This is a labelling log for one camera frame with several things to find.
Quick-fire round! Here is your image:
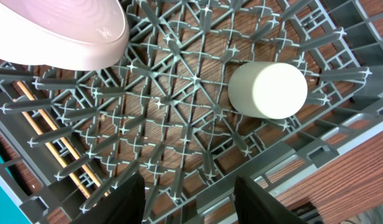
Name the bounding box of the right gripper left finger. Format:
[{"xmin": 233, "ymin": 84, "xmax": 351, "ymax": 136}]
[{"xmin": 72, "ymin": 174, "xmax": 146, "ymax": 224}]

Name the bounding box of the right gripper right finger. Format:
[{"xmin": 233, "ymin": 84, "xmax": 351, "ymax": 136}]
[{"xmin": 234, "ymin": 175, "xmax": 306, "ymax": 224}]

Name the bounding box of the white cup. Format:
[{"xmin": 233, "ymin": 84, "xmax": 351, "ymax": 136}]
[{"xmin": 228, "ymin": 62, "xmax": 308, "ymax": 119}]

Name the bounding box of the grey dishwasher rack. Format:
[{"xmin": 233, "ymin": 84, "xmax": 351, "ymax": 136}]
[{"xmin": 0, "ymin": 0, "xmax": 383, "ymax": 223}]

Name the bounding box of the teal serving tray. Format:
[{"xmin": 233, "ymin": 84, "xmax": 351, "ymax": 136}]
[{"xmin": 0, "ymin": 142, "xmax": 32, "ymax": 224}]

